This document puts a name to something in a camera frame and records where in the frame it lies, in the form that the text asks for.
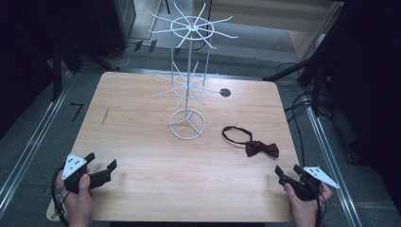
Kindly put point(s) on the person's right hand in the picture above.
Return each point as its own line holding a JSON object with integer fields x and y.
{"x": 304, "y": 205}

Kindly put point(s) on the dark red bow tie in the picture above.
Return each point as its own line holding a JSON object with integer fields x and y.
{"x": 257, "y": 147}

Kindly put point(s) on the black cabinet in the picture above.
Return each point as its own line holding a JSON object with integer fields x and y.
{"x": 113, "y": 25}

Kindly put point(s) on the black metal stand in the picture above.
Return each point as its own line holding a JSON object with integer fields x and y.
{"x": 315, "y": 66}

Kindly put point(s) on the light wooden furniture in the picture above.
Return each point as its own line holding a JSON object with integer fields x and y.
{"x": 312, "y": 28}

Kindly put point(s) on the black angled floor tape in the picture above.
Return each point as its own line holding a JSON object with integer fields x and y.
{"x": 77, "y": 111}

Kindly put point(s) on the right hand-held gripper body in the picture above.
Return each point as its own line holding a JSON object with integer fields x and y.
{"x": 310, "y": 184}

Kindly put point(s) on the black power plug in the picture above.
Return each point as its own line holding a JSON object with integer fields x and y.
{"x": 152, "y": 46}
{"x": 138, "y": 45}

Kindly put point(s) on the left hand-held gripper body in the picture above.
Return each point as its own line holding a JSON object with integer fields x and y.
{"x": 75, "y": 176}

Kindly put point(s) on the person's left hand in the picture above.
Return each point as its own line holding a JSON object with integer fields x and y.
{"x": 77, "y": 198}

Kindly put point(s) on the metal floor rail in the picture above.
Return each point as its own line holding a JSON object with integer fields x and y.
{"x": 30, "y": 148}
{"x": 334, "y": 170}

